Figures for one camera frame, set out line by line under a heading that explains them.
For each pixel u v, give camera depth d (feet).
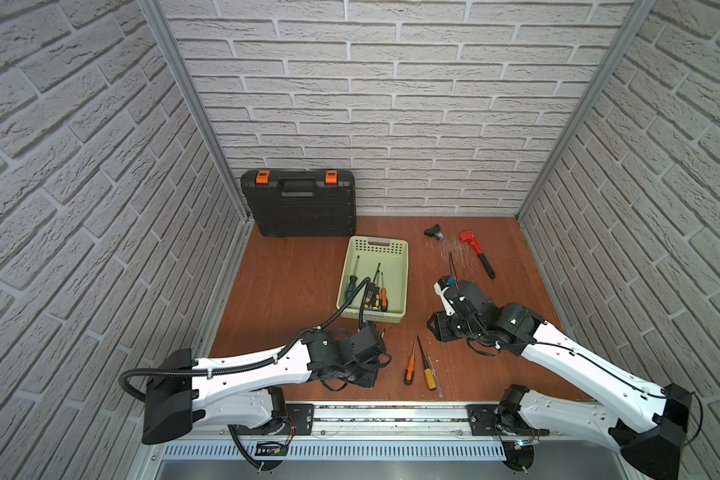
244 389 1.46
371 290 3.21
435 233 3.71
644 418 1.30
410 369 2.65
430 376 2.61
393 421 2.48
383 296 3.12
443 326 2.14
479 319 1.78
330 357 1.74
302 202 3.27
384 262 3.42
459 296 1.80
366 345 1.84
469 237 3.62
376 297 3.09
